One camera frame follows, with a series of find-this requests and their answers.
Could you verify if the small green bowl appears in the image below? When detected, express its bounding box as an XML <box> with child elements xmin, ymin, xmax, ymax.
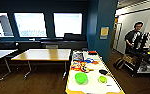
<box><xmin>98</xmin><ymin>75</ymin><xmax>108</xmax><ymax>84</ymax></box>

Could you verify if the colourful game box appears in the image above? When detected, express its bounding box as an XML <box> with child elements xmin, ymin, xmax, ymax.
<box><xmin>72</xmin><ymin>51</ymin><xmax>85</xmax><ymax>62</ymax></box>

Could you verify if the red flat game piece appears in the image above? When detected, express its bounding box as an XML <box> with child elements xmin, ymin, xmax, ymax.
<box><xmin>87</xmin><ymin>50</ymin><xmax>99</xmax><ymax>56</ymax></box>

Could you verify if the orange yellow snack bag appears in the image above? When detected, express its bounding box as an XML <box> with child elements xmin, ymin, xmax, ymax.
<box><xmin>70</xmin><ymin>60</ymin><xmax>85</xmax><ymax>72</ymax></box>

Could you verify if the blue round paddle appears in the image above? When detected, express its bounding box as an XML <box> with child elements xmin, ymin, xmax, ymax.
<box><xmin>84</xmin><ymin>58</ymin><xmax>94</xmax><ymax>64</ymax></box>

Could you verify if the large green bowl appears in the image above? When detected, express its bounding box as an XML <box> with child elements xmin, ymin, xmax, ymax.
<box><xmin>74</xmin><ymin>72</ymin><xmax>89</xmax><ymax>85</ymax></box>

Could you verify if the white table with dishes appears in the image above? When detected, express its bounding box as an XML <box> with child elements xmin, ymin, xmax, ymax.
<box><xmin>64</xmin><ymin>49</ymin><xmax>126</xmax><ymax>94</ymax></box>

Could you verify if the dark backpack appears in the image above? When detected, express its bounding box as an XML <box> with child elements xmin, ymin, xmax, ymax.
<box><xmin>113</xmin><ymin>57</ymin><xmax>126</xmax><ymax>71</ymax></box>

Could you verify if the wide bright window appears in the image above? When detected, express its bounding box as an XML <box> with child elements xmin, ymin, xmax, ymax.
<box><xmin>13</xmin><ymin>12</ymin><xmax>48</xmax><ymax>38</ymax></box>

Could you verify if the tan cardboard box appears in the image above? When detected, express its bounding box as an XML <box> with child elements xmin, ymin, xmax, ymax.
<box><xmin>123</xmin><ymin>54</ymin><xmax>136</xmax><ymax>66</ymax></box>

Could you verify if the black wheeled cart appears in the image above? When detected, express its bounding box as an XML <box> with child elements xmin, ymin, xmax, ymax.
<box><xmin>125</xmin><ymin>32</ymin><xmax>150</xmax><ymax>78</ymax></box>

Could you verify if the narrow bright window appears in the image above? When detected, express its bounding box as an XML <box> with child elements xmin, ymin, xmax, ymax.
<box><xmin>0</xmin><ymin>12</ymin><xmax>15</xmax><ymax>38</ymax></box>

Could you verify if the tan wall plaque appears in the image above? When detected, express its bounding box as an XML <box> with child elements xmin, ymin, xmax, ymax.
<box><xmin>99</xmin><ymin>26</ymin><xmax>110</xmax><ymax>41</ymax></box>

